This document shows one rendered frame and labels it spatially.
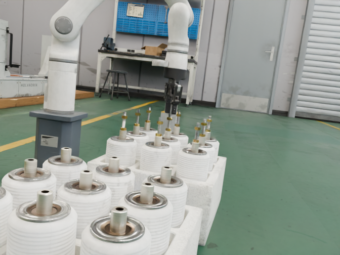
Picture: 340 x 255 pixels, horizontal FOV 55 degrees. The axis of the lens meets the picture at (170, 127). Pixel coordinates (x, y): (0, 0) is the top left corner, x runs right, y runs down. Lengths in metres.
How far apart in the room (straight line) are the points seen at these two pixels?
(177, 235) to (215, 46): 5.49
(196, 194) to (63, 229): 0.51
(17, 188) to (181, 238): 0.31
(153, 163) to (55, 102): 0.39
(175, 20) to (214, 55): 4.94
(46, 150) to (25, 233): 0.69
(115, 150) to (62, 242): 0.55
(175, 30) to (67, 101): 0.43
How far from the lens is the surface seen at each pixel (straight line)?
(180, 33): 1.07
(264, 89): 6.02
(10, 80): 3.52
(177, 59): 1.06
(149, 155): 0.97
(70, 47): 1.18
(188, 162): 0.94
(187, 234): 0.64
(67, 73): 1.13
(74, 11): 1.12
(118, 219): 0.46
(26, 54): 7.06
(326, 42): 6.20
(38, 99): 3.80
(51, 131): 1.14
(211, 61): 5.99
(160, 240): 0.57
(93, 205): 0.58
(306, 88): 6.09
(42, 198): 0.51
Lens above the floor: 0.47
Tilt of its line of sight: 9 degrees down
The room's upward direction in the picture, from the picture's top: 7 degrees clockwise
